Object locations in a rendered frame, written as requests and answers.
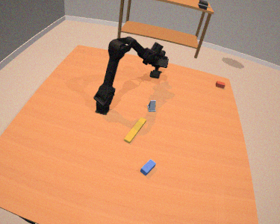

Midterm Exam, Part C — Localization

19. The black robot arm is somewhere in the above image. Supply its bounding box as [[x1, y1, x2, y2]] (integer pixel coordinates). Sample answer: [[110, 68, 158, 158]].
[[93, 37, 169, 115]]

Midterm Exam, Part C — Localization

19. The small blue block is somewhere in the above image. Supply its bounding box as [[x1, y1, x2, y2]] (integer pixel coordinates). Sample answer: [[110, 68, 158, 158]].
[[140, 159, 156, 176]]

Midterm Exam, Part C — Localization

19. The small red-orange block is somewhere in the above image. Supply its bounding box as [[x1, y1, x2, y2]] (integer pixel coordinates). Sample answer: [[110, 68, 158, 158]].
[[216, 81, 225, 89]]

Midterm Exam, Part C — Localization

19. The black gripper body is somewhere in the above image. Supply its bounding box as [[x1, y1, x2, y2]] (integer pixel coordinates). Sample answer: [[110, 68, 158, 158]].
[[150, 50, 166, 78]]

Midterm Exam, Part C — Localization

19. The yellow bar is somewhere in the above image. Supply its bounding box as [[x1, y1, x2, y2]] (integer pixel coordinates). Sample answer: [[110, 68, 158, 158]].
[[124, 117, 146, 143]]

